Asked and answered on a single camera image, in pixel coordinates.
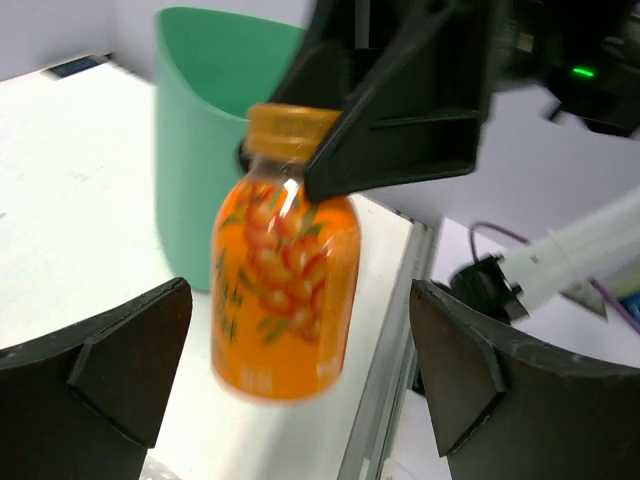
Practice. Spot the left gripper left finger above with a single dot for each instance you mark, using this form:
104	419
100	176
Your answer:
88	401

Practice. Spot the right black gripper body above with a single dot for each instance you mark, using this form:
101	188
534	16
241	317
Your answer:
584	53

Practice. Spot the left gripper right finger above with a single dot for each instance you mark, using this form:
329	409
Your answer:
505	405

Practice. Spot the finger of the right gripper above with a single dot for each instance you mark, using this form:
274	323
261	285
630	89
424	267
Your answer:
411	82

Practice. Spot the green plastic bin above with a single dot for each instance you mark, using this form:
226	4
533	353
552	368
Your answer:
211	66

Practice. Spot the orange juice bottle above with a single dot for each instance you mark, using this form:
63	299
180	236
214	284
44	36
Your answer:
284	269

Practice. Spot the right blue table sticker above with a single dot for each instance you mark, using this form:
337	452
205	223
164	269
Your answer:
75	66

